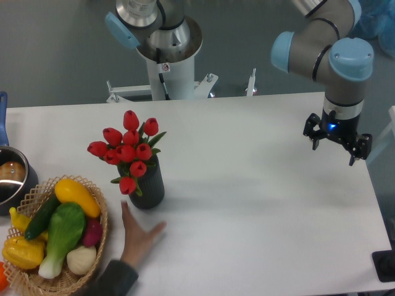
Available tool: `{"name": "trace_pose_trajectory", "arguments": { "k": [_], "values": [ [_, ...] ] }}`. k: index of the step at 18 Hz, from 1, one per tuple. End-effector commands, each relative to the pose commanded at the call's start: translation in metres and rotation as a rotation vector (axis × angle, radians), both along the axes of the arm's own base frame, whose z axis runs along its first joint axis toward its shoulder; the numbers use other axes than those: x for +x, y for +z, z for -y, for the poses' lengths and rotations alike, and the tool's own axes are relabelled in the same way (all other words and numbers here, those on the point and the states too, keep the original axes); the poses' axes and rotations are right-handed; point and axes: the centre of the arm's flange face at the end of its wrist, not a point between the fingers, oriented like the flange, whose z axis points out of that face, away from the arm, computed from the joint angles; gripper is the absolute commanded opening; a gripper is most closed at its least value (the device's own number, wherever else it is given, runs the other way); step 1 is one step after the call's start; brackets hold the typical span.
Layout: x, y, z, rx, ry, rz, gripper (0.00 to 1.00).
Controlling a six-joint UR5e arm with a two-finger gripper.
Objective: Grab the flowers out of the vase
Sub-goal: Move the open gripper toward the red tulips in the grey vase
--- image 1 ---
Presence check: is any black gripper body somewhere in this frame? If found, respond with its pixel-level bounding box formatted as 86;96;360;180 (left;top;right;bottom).
319;106;360;146

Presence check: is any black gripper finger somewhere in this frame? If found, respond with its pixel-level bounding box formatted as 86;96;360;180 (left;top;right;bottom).
303;113;327;150
343;133;373;166

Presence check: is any red tulip bouquet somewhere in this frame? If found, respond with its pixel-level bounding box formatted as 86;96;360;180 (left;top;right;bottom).
87;110;166;197

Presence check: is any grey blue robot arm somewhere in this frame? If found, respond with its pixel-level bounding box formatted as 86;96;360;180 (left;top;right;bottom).
105;1;374;162

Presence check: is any dark grey sleeved forearm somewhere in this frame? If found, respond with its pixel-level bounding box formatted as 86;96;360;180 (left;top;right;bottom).
73;260;138;296

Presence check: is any dark grey ribbed vase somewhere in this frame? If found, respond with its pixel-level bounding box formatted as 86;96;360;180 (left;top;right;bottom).
128;155;165;210

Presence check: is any person's hand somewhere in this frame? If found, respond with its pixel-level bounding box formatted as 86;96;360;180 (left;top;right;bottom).
120;201;167;269

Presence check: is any blue plastic bag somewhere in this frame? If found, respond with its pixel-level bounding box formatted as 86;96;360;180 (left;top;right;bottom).
350;0;394;59

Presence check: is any black device at table edge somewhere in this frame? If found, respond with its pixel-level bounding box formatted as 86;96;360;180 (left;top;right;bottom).
372;250;395;282

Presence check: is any yellow squash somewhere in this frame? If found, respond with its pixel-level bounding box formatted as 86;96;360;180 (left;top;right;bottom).
54;178;101;218

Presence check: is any green bok choy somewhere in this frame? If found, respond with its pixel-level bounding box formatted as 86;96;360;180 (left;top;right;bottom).
38;202;86;279

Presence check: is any white garlic bulb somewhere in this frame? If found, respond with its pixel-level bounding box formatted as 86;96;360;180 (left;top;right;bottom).
67;245;96;276

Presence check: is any green cucumber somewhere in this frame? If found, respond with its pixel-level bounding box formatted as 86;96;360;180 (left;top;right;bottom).
24;194;60;241

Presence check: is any yellow banana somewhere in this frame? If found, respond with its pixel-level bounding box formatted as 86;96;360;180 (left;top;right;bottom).
9;207;48;242

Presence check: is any yellow bell pepper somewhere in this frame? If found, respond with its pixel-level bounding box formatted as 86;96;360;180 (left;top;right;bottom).
2;236;45;269

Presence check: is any woven wicker basket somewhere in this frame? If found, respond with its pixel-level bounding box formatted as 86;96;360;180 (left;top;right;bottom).
3;175;108;295

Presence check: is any orange fruit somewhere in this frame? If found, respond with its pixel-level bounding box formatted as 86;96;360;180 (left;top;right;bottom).
0;261;9;292

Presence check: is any white frame at right edge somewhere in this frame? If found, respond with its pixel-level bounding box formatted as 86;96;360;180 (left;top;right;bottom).
365;106;394;165

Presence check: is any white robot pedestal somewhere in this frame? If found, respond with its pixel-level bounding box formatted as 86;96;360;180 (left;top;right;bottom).
107;16;218;103

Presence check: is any black cable on pedestal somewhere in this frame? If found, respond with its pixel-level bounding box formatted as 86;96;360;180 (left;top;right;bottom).
155;47;171;101

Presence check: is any steel pot with blue handle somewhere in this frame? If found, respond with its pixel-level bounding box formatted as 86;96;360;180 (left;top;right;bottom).
1;91;38;216

